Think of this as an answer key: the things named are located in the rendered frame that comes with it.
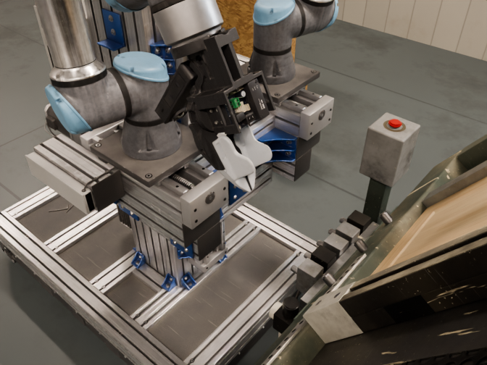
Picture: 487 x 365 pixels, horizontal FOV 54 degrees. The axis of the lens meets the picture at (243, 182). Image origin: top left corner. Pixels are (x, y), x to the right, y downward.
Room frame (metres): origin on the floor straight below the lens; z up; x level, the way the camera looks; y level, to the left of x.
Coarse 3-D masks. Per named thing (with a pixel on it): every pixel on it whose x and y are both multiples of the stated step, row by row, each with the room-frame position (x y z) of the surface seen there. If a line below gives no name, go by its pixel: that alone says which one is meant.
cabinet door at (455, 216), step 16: (464, 192) 0.84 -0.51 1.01; (480, 192) 0.78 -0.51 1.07; (432, 208) 0.88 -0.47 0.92; (448, 208) 0.81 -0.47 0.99; (464, 208) 0.74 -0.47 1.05; (480, 208) 0.69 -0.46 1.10; (416, 224) 0.84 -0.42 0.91; (432, 224) 0.78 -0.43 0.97; (448, 224) 0.71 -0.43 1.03; (464, 224) 0.66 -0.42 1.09; (480, 224) 0.61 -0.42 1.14; (400, 240) 0.80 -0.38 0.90; (416, 240) 0.73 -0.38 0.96; (432, 240) 0.68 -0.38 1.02; (448, 240) 0.63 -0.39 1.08; (400, 256) 0.70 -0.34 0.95
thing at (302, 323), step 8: (360, 256) 0.75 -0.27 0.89; (352, 264) 0.73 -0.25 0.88; (344, 272) 0.71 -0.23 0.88; (336, 288) 0.65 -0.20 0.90; (304, 320) 0.57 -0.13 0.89; (296, 328) 0.56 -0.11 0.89; (288, 336) 0.54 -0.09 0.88; (280, 344) 0.53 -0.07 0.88; (272, 352) 0.51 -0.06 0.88; (280, 352) 0.50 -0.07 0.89; (272, 360) 0.49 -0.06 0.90
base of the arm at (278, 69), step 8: (256, 48) 1.35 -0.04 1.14; (256, 56) 1.35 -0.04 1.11; (264, 56) 1.33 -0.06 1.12; (272, 56) 1.32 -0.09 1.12; (280, 56) 1.33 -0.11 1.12; (288, 56) 1.34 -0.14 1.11; (248, 64) 1.39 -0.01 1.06; (256, 64) 1.34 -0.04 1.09; (264, 64) 1.32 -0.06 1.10; (272, 64) 1.32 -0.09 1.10; (280, 64) 1.32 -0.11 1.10; (288, 64) 1.33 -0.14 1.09; (248, 72) 1.36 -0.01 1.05; (264, 72) 1.31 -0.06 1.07; (272, 72) 1.32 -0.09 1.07; (280, 72) 1.31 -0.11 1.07; (288, 72) 1.33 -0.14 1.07; (272, 80) 1.30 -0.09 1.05; (280, 80) 1.31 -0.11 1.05; (288, 80) 1.32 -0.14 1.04
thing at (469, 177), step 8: (480, 168) 0.87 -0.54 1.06; (464, 176) 0.89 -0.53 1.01; (472, 176) 0.87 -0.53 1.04; (480, 176) 0.86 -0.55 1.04; (448, 184) 0.92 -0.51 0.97; (456, 184) 0.89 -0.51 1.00; (464, 184) 0.87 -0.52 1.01; (432, 192) 0.95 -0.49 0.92; (440, 192) 0.90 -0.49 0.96; (448, 192) 0.89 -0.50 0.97; (456, 192) 0.88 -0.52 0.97; (424, 200) 0.92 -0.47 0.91; (432, 200) 0.91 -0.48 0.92; (440, 200) 0.90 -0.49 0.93
